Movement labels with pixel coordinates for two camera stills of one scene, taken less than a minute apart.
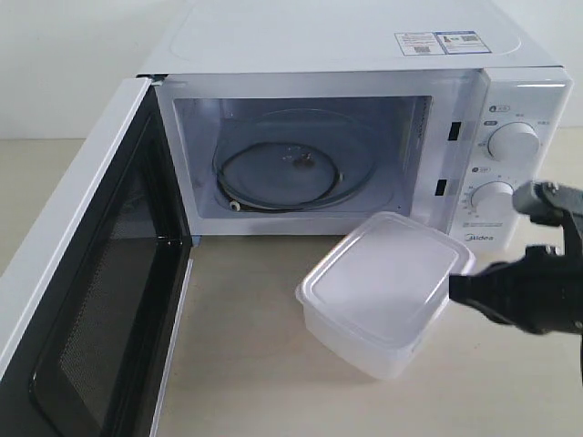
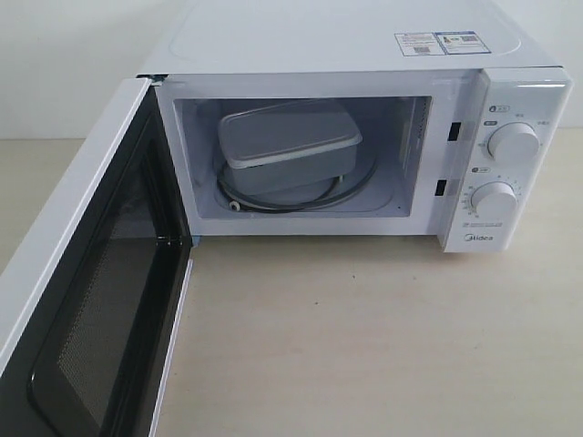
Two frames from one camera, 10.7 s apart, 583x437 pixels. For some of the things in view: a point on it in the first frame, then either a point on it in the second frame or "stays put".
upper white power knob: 514,141 stays put
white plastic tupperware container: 373,296 to 278,147
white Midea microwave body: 297,117 stays put
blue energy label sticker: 462,42 stays put
